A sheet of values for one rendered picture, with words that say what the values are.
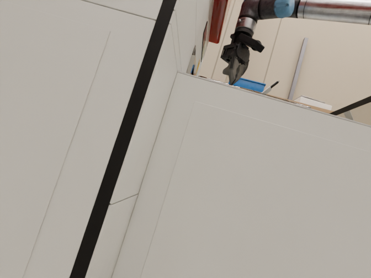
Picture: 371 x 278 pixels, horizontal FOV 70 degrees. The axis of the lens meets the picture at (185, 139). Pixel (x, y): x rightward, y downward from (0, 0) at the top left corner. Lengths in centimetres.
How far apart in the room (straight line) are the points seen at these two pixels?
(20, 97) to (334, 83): 327
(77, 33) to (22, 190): 26
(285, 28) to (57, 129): 332
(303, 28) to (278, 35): 30
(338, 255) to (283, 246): 12
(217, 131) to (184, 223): 22
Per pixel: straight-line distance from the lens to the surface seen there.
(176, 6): 49
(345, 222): 70
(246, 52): 107
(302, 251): 67
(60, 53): 49
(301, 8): 119
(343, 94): 349
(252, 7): 113
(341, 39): 373
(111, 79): 45
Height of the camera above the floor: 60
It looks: 6 degrees up
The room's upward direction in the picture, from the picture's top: 17 degrees clockwise
